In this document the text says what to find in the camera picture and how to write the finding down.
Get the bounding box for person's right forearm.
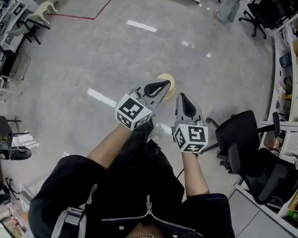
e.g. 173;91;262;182
180;151;211;198

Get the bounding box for black folding chair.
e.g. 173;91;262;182
0;114;30;144

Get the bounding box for white metal shelf rack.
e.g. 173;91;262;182
234;8;298;236

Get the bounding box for cluttered white shelf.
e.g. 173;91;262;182
0;0;30;69

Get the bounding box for grey shoulder strap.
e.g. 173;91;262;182
50;205;87;238

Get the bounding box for person's black trousers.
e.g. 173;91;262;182
106;119;187;209

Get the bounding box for person's black jacket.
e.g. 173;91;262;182
28;154;236;238

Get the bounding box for white perforated basket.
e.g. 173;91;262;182
280;129;298;159

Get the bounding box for beige plastic mesh basket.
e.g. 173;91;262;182
156;72;176;100

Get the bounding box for cream stool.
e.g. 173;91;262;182
29;0;59;26

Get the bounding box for black office chair with headrest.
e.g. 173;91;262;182
205;110;298;206

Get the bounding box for person's left forearm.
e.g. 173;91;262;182
86;126;130;171

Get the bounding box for blue packet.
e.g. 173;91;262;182
279;53;293;68

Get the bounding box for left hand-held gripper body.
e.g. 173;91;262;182
115;86;154;131

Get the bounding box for black metal stand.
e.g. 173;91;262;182
15;17;52;46

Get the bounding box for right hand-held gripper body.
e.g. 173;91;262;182
170;114;209;153

